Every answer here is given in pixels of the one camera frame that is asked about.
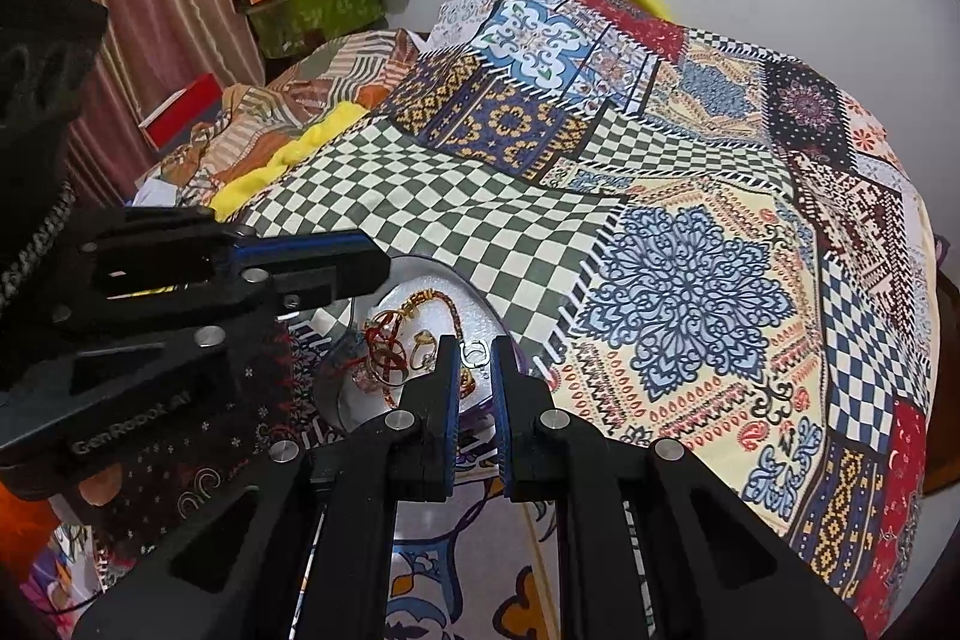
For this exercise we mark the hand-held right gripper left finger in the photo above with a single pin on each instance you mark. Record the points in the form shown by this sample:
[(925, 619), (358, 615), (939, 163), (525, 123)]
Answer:
[(450, 415)]

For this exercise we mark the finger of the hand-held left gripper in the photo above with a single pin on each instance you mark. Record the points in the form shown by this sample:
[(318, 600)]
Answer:
[(322, 289), (300, 246)]

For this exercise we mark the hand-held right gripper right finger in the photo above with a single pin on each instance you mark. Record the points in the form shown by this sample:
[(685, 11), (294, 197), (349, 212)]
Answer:
[(504, 419)]

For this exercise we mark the silver hoop earring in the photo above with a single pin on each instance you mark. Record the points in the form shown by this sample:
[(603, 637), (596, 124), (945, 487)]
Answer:
[(474, 355)]

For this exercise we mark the heart-shaped tin box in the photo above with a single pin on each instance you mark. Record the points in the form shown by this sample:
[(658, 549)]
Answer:
[(427, 276)]

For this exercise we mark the yellow fleece cloth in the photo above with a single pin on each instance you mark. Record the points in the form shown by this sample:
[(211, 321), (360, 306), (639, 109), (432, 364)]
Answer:
[(300, 149)]

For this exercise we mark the red box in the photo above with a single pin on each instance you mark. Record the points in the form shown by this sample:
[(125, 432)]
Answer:
[(184, 108)]

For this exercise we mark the orange striped quilt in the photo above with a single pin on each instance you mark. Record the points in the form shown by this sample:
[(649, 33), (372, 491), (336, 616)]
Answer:
[(315, 78)]

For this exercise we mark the cluttered green stand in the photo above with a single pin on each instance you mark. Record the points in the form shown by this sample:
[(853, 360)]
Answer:
[(315, 18)]

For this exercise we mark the patchwork printed blanket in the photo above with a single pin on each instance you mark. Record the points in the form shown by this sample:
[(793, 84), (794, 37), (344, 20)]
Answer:
[(675, 235)]

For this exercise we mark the cartoon print sheet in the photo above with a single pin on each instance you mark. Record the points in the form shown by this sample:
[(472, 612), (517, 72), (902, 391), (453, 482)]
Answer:
[(67, 572)]

